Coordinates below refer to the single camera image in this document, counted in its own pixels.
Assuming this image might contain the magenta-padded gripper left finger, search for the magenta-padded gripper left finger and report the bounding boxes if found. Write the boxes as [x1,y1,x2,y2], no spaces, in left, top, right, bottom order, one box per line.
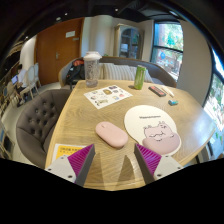
[44,143,96,187]

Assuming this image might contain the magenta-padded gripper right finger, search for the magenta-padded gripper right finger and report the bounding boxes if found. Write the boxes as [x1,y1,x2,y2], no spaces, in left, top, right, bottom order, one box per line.
[134,143,184,185]

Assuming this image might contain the pink computer mouse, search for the pink computer mouse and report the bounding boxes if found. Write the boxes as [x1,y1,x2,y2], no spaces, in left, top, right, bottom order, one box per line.
[95,121,129,149]

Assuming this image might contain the white cartoon mouse pad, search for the white cartoon mouse pad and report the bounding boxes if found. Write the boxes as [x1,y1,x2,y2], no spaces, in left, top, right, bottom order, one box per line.
[123,104,182,157]

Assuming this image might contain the yellow label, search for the yellow label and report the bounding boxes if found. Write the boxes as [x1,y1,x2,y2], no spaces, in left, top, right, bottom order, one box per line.
[51,143,88,164]

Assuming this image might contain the grey tufted armchair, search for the grey tufted armchair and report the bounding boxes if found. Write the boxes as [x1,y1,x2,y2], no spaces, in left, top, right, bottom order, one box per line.
[15,88,73,169]

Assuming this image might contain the black and red box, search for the black and red box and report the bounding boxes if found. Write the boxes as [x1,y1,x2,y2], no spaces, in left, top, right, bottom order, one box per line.
[148,85,167,98]

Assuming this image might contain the white sticker sheet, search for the white sticker sheet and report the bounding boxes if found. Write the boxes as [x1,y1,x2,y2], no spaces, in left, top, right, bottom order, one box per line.
[83,84,133,110]

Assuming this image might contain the white tube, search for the white tube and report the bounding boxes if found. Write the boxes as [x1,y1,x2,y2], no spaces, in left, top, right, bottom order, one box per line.
[161,85,175,98]

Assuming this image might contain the green drink can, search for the green drink can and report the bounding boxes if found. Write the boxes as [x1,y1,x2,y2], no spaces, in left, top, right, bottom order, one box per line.
[133,64,147,91]

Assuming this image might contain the black-framed window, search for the black-framed window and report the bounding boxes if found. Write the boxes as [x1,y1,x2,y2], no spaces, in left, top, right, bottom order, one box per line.
[202,49,224,158]
[150,21,185,81]

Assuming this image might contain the grey curved sofa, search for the grey curved sofa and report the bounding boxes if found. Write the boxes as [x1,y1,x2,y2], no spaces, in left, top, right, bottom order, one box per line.
[58,55,178,89]

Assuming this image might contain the clear shaker bottle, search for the clear shaker bottle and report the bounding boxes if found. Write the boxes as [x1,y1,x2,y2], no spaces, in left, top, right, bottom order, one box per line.
[82,50,103,89]

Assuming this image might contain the white chairs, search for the white chairs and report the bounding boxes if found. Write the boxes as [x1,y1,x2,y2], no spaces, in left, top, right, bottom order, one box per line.
[24,62,42,98]

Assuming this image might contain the person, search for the person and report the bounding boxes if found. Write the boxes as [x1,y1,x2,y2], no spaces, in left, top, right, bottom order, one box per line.
[14,64,30,95]

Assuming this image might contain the open laptop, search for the open laptop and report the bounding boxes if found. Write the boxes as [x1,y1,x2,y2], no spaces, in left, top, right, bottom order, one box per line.
[10,74,20,86]

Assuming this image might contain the brown wooden door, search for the brown wooden door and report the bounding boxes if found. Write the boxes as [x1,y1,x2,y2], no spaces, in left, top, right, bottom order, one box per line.
[35,18,85,86]

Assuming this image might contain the arched glass-door cabinet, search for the arched glass-door cabinet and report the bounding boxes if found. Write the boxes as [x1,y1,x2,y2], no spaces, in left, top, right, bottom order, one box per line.
[114,23,143,60]

